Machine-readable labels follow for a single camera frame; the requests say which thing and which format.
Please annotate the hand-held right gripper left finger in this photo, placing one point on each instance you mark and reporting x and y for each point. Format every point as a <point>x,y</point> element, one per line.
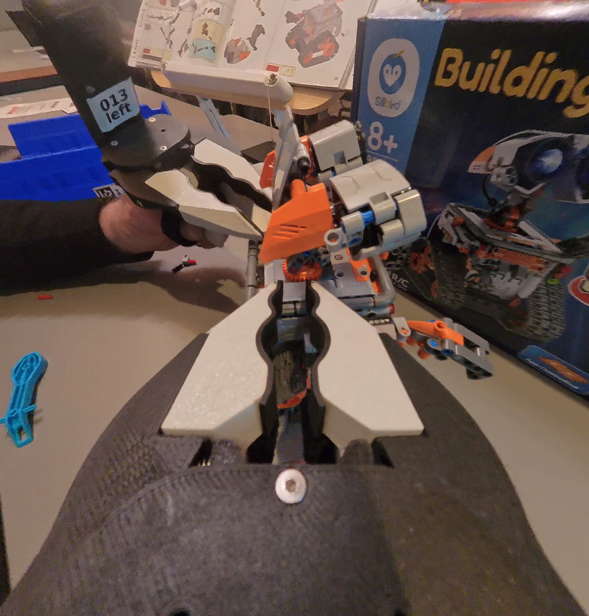
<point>217,385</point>

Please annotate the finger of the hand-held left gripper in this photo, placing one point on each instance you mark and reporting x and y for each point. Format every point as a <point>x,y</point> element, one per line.
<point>227,161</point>
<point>203,211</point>

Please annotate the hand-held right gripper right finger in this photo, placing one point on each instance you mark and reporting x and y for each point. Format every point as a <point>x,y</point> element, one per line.
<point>371,385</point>

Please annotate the grey orange brick toy robot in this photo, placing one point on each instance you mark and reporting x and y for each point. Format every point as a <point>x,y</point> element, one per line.
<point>371,197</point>

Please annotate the person's left forearm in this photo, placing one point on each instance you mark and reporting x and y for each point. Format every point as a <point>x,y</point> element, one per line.
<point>34,240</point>

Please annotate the person's left hand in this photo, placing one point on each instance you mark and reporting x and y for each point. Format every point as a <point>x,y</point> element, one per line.
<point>130,226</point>

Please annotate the small black red pin piece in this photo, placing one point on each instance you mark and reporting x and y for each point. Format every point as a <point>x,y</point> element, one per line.
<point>183,264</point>

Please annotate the small grey orange brick assembly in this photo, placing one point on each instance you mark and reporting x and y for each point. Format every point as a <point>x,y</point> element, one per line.
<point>448,341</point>

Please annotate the blue plastic bin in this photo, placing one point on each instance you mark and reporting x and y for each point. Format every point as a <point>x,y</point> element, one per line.
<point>49,159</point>

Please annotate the printed paper sheet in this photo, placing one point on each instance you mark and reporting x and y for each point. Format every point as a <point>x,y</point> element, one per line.
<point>29,108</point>

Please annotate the white instruction booklet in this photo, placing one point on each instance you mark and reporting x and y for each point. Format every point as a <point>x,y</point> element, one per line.
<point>275,33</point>

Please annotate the turquoise plastic brick tool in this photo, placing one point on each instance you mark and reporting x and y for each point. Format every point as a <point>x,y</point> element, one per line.
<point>22,394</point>

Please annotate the dark blue robot kit box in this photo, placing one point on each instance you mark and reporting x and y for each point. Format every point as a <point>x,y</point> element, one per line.
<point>467,144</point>

